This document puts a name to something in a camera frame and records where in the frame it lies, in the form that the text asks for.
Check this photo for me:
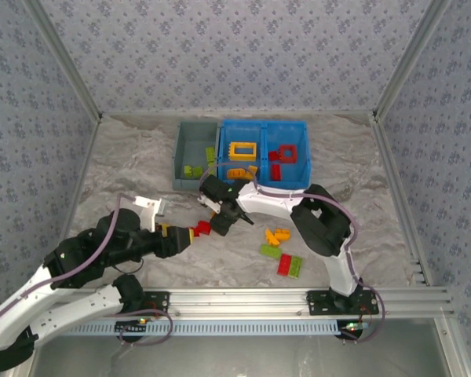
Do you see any red lego window frame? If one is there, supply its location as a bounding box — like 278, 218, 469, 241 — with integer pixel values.
279, 144, 299, 164

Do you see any orange lego window frame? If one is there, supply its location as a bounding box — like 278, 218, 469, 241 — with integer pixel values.
229, 141, 258, 161

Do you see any grey plastic bin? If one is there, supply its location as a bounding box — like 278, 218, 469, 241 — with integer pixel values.
172, 120, 223, 192

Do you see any aluminium frame post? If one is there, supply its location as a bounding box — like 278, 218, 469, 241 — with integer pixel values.
23, 0, 103, 123
374, 0, 453, 119

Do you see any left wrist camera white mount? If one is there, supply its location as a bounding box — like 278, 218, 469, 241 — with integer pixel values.
134, 196, 170, 232

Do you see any wide aluminium frame rail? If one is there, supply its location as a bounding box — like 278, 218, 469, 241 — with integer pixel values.
26, 286, 455, 318

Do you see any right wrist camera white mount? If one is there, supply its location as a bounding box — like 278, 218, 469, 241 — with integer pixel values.
197, 195, 221, 215

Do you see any small LED circuit board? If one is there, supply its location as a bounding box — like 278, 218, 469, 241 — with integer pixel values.
339, 320, 371, 335
115, 320, 148, 335

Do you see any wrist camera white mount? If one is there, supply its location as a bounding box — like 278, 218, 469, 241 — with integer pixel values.
197, 195, 221, 215
134, 196, 170, 232

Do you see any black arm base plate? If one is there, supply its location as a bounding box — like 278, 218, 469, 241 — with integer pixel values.
306, 289, 380, 317
139, 290, 170, 317

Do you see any grey metal lower panel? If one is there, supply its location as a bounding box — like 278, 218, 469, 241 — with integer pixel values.
7, 317, 471, 377

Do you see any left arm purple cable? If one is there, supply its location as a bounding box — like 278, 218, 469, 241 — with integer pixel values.
0, 194, 174, 347

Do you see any aluminium table edge rail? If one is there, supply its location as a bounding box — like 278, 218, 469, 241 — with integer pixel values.
60, 115, 103, 240
370, 113, 433, 286

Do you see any grey slotted cable duct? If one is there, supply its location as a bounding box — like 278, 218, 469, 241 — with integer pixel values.
42, 320, 343, 338

